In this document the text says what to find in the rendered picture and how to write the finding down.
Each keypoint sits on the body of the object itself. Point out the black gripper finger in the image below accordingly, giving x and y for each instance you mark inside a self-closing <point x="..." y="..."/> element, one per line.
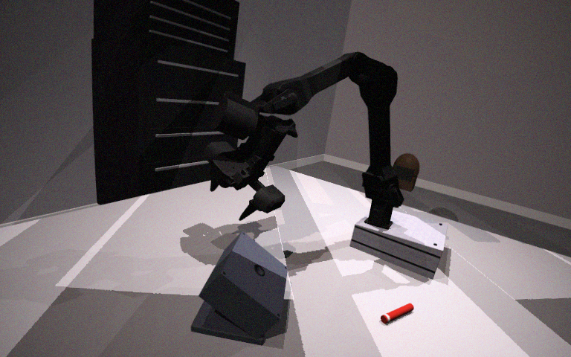
<point x="214" y="183"/>
<point x="249" y="210"/>

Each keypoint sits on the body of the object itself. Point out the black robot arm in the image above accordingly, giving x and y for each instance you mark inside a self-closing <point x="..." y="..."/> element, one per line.
<point x="239" y="118"/>

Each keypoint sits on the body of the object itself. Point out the dark red peg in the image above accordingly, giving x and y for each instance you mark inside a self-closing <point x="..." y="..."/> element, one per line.
<point x="397" y="313"/>

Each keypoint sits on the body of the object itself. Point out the grey sloped panel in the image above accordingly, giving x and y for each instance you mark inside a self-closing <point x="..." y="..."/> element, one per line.
<point x="243" y="297"/>

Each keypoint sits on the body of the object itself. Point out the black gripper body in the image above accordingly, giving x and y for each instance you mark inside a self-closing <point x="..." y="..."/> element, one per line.
<point x="266" y="198"/>

